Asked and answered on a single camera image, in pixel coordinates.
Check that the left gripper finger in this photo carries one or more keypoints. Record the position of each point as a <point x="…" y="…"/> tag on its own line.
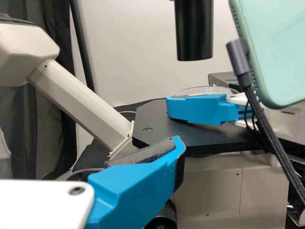
<point x="133" y="186"/>

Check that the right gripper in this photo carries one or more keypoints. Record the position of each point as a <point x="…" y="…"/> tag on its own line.
<point x="237" y="99"/>

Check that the petri dish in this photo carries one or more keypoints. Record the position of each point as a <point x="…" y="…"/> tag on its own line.
<point x="205" y="91"/>

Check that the black platform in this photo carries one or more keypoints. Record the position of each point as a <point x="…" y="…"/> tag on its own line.
<point x="221" y="77"/>

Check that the cream microscope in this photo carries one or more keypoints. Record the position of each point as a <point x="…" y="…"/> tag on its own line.
<point x="78" y="100"/>

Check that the right wrist camera phone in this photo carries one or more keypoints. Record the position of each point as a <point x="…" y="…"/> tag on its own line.
<point x="278" y="47"/>

